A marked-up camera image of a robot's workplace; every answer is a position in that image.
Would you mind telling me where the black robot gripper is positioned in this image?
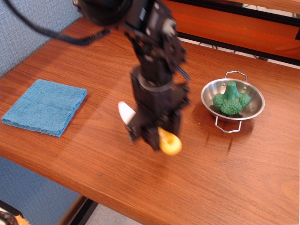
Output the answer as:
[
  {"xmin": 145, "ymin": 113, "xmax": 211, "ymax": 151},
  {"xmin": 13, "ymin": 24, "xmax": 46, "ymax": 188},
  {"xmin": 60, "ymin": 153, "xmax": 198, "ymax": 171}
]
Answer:
[{"xmin": 125, "ymin": 67, "xmax": 190, "ymax": 151}]

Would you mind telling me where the yellow handled toy knife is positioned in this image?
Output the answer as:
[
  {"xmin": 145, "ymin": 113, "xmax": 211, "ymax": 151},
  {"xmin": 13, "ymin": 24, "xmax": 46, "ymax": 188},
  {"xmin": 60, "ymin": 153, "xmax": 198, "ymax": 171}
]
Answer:
[{"xmin": 118, "ymin": 101, "xmax": 182, "ymax": 156}]

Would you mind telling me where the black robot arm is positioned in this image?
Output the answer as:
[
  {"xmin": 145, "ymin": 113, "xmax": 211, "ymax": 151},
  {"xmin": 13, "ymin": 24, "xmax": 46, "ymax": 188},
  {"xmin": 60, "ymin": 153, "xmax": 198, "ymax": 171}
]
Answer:
[{"xmin": 74, "ymin": 0, "xmax": 190, "ymax": 156}]

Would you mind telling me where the folded blue cloth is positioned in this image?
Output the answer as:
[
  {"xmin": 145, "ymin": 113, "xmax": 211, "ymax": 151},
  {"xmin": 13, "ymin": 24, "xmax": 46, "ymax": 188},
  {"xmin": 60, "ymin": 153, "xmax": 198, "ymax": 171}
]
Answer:
[{"xmin": 1, "ymin": 79, "xmax": 87, "ymax": 137}]

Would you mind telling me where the green toy broccoli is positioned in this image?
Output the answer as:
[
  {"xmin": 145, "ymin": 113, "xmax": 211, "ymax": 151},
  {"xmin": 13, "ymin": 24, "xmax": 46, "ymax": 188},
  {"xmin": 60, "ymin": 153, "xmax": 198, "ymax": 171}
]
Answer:
[{"xmin": 213, "ymin": 81, "xmax": 251, "ymax": 115}]

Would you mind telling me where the dark object bottom left corner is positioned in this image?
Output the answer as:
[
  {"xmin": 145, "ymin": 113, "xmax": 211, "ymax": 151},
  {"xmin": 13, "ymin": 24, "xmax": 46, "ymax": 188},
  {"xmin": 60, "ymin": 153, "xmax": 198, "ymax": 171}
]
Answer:
[{"xmin": 0, "ymin": 201, "xmax": 30, "ymax": 225}]

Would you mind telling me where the steel bowl with handles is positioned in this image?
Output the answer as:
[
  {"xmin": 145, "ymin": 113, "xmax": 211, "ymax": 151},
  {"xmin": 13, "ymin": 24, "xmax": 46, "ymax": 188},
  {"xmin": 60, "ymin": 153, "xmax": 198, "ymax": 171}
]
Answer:
[{"xmin": 201, "ymin": 70, "xmax": 265, "ymax": 134}]

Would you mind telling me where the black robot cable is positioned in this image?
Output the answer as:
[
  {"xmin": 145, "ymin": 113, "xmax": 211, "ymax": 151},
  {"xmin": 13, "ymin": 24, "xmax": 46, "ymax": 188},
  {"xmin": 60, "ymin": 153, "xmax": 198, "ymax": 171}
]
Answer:
[{"xmin": 2, "ymin": 0, "xmax": 111, "ymax": 46}]

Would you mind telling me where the orange black frame panel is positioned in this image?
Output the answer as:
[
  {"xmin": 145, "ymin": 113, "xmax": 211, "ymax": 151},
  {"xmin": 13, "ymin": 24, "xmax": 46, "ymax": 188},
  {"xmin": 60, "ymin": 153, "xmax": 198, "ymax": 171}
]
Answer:
[{"xmin": 164, "ymin": 0, "xmax": 300, "ymax": 66}]

